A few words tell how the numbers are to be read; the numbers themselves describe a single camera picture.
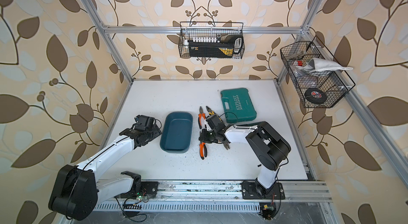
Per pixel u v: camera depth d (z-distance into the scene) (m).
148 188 0.74
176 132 0.94
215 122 0.73
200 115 1.01
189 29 0.91
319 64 0.63
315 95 0.72
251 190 0.74
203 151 0.85
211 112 1.02
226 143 0.88
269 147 0.47
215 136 0.72
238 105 0.99
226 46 0.83
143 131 0.64
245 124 0.97
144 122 0.68
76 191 0.40
